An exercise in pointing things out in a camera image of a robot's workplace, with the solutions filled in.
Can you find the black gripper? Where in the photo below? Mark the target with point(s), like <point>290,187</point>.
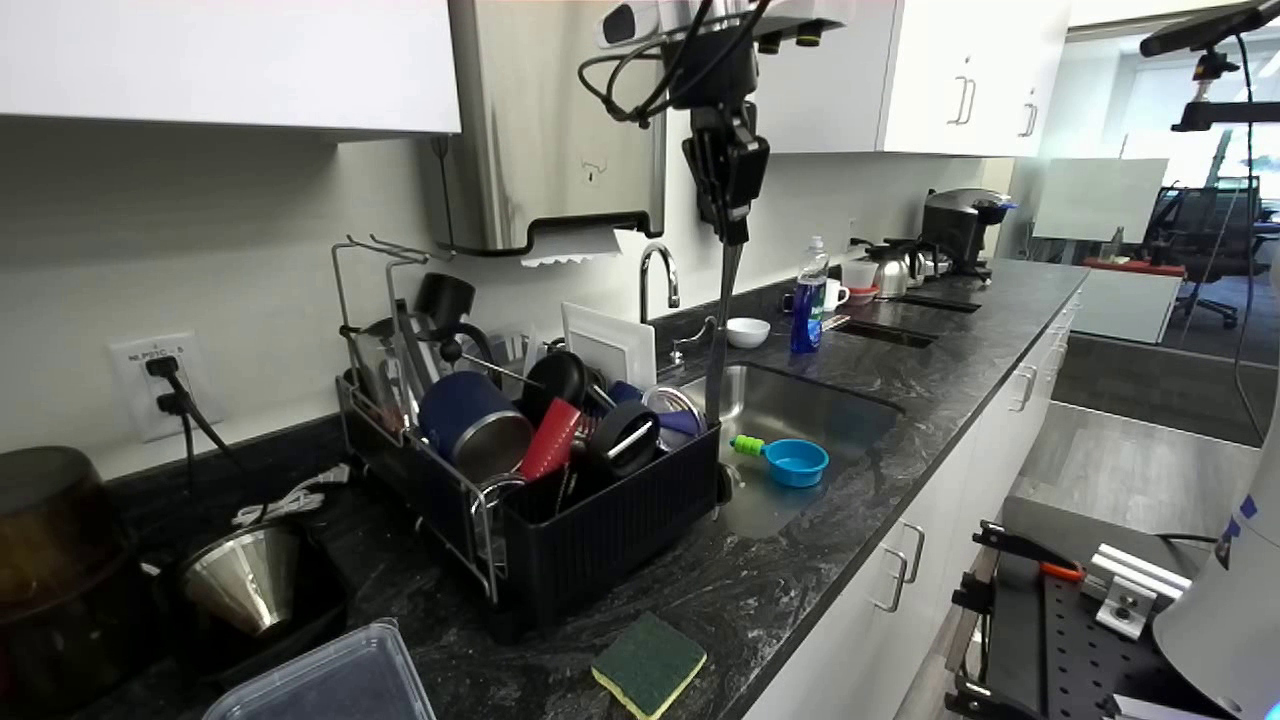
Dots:
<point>726,148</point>

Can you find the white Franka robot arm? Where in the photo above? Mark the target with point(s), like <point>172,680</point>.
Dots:
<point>1227,624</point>

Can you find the black dish drying rack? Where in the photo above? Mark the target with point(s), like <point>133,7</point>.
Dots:
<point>602,546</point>

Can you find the chrome sink faucet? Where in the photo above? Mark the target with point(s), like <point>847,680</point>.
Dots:
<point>641,284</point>

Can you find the small white bowl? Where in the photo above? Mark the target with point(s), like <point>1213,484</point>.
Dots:
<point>748,331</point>

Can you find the blue dish soap bottle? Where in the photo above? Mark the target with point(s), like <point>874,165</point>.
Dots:
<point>806,323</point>

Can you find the white mug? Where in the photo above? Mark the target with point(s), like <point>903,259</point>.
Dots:
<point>837,299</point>

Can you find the white cutting board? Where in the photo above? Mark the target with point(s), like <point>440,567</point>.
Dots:
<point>611,345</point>

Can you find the black counter mat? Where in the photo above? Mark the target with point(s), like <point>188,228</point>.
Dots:
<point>887,333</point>

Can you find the stainless steel sink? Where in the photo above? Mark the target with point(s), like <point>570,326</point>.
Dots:
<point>801,401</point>

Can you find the clear drinking glass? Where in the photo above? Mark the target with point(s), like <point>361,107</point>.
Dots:
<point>678,419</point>

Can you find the stainless paper towel dispenser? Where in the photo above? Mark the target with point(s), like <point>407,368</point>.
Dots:
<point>532,132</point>

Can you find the white upper cabinet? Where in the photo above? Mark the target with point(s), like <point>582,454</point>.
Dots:
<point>904,85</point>
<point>225,61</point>

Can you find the black coffee machine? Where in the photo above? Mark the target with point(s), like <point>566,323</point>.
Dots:
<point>961,225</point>

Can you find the black round ladle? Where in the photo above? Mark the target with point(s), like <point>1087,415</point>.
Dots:
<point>555,382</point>

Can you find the black cup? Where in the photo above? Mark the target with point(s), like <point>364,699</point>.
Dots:
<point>621,434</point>

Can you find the red cup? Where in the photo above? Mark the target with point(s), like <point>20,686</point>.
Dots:
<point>551,442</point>

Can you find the black mug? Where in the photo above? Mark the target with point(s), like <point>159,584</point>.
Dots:
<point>445,304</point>

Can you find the blue steel tumbler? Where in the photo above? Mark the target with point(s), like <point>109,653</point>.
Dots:
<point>466,423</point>

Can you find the white lower cabinets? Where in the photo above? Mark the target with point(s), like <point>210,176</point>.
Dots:
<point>934,506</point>

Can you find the frosted glass panel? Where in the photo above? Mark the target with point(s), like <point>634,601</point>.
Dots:
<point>1102,200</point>

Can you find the green yellow sponge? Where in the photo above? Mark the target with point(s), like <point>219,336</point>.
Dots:
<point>648,660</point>

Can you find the black perforated breadboard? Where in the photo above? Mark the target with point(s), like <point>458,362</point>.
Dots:
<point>1054,653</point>

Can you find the steel cone funnel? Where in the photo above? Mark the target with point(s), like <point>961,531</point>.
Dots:
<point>242,578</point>

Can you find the clear plastic food container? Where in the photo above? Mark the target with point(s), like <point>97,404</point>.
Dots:
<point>333,680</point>

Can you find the dark brown pot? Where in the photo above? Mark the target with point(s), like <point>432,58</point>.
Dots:
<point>53,575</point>

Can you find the black camera on mount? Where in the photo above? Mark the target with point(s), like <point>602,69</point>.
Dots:
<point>1202,32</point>

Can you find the silver metal bracket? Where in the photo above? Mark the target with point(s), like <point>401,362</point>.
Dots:
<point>1133,584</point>

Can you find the white wall outlet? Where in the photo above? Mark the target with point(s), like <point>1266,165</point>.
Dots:
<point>141,401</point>

